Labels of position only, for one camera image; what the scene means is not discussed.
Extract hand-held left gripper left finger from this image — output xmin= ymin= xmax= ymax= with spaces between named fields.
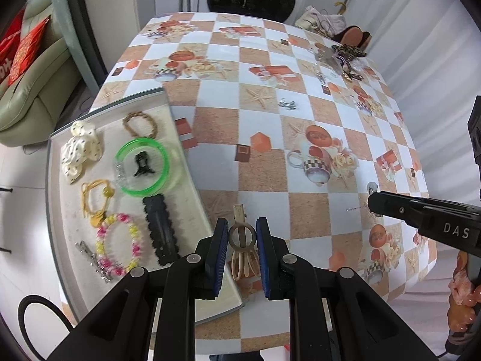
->
xmin=47 ymin=218 xmax=231 ymax=361

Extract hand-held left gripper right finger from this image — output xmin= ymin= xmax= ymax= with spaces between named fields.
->
xmin=256 ymin=217 xmax=440 ymax=361

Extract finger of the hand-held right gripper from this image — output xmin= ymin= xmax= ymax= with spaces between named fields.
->
xmin=367 ymin=191 xmax=481 ymax=222

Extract thin silver necklace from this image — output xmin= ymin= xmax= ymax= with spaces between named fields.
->
xmin=346 ymin=181 xmax=379 ymax=217

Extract beige hair clip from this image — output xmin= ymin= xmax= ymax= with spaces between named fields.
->
xmin=228 ymin=204 xmax=261 ymax=281

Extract black scalloped hair clip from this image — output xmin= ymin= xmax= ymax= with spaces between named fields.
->
xmin=142 ymin=194 xmax=181 ymax=267

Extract green translucent bangle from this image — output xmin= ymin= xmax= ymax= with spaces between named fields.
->
xmin=114 ymin=138 xmax=171 ymax=198

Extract pink yellow bead bracelet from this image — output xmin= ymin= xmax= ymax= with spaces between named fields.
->
xmin=96 ymin=213 xmax=144 ymax=276

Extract small black claw clip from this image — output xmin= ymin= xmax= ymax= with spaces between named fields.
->
xmin=132 ymin=151 xmax=155 ymax=177

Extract silver metal hair clip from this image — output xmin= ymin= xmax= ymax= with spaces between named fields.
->
xmin=75 ymin=241 xmax=114 ymax=284

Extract yellow cord hair tie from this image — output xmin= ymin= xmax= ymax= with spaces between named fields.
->
xmin=81 ymin=179 xmax=116 ymax=228

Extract grey rimmed jewelry tray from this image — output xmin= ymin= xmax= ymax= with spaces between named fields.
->
xmin=45 ymin=87 xmax=246 ymax=326

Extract person's right hand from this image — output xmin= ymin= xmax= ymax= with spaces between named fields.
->
xmin=447 ymin=250 xmax=481 ymax=341

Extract checked printed tablecloth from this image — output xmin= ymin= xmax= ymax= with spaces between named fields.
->
xmin=90 ymin=11 xmax=439 ymax=355

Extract white curtain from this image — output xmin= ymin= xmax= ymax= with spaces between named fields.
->
xmin=370 ymin=0 xmax=481 ymax=211

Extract brown sandals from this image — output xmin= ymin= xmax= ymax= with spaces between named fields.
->
xmin=334 ymin=26 xmax=373 ymax=54

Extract white polka dot bow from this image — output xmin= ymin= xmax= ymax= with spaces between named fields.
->
xmin=61 ymin=120 xmax=103 ymax=185

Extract cream cloth bag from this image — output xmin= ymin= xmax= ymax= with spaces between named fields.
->
xmin=295 ymin=5 xmax=348 ymax=39

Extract pale green leather sofa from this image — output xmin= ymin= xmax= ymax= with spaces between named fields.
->
xmin=0 ymin=0 xmax=82 ymax=147

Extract red cushion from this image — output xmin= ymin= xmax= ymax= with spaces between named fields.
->
xmin=0 ymin=8 xmax=52 ymax=87

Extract beige braided bracelet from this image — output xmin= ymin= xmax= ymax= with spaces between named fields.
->
xmin=123 ymin=111 xmax=158 ymax=140

